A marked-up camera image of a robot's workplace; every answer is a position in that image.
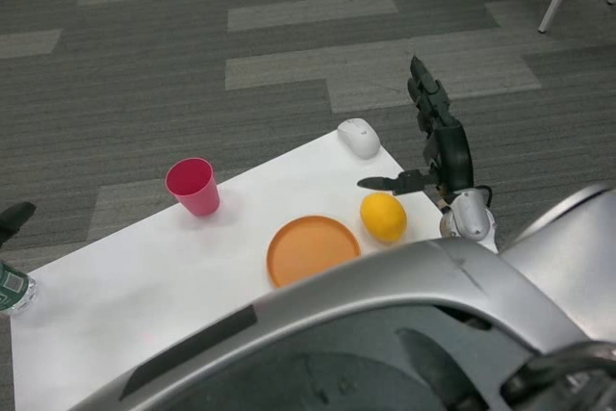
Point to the green label water bottle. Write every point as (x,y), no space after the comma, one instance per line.
(14,288)

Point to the pink plastic cup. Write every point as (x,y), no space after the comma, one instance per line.
(197,194)

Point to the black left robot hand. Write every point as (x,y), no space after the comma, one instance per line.
(14,218)

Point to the orange round plate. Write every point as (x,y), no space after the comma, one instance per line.
(313,252)

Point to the yellow lemon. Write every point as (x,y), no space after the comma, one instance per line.
(383,218)

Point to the white computer mouse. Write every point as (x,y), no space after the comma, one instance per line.
(358,139)

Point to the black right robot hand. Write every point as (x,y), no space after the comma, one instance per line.
(454,156)

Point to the silver robot chest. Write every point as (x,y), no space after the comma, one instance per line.
(385,276)

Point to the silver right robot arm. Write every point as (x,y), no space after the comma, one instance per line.
(471,218)

